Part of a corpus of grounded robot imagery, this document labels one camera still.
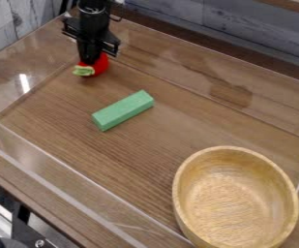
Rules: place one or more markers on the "clear acrylic enclosure wall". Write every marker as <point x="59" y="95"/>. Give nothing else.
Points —
<point x="101" y="184"/>

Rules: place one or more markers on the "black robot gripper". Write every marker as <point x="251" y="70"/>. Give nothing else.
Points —
<point x="89" y="29"/>

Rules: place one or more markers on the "wooden bowl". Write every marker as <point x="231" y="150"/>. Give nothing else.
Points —
<point x="234" y="199"/>

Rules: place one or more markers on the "black device with knob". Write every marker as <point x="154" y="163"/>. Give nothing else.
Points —
<point x="25" y="237"/>

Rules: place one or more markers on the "red plush strawberry toy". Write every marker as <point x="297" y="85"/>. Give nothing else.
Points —
<point x="86" y="70"/>

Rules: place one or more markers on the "green foam block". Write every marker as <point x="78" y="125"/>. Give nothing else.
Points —
<point x="122" y="110"/>

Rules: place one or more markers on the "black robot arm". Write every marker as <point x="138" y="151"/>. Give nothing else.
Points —
<point x="91" y="5"/>

